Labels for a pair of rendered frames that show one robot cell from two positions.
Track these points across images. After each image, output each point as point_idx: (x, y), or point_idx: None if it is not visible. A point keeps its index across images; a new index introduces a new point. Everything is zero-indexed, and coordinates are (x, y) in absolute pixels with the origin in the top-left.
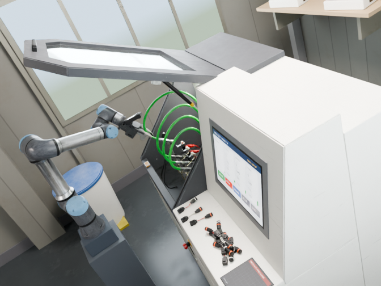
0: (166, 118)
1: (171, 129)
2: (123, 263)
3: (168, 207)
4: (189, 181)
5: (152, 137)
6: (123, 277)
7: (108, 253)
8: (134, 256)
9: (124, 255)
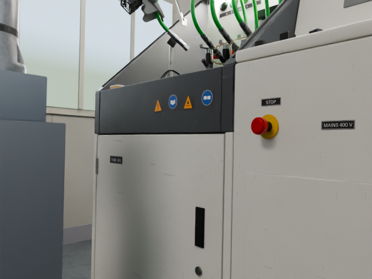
0: (162, 52)
1: (161, 74)
2: (25, 193)
3: (144, 158)
4: (272, 20)
5: (164, 16)
6: (0, 247)
7: (5, 128)
8: (60, 192)
9: (41, 169)
